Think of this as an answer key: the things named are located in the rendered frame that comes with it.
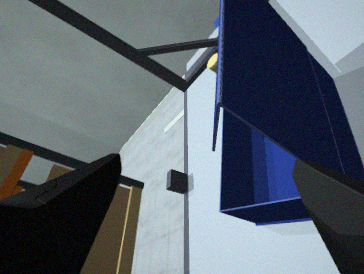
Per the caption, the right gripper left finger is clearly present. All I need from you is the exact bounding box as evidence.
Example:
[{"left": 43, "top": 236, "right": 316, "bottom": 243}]
[{"left": 0, "top": 153, "right": 122, "bottom": 274}]

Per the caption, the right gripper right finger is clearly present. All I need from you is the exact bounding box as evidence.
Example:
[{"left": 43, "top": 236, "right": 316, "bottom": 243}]
[{"left": 292, "top": 159, "right": 364, "bottom": 274}]

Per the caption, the black cuboid block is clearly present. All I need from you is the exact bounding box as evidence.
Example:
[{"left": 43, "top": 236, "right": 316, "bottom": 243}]
[{"left": 166, "top": 169, "right": 187, "bottom": 194}]

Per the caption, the dark blue box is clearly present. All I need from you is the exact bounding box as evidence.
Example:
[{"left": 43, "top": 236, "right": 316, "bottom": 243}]
[{"left": 212, "top": 0, "right": 364, "bottom": 225}]

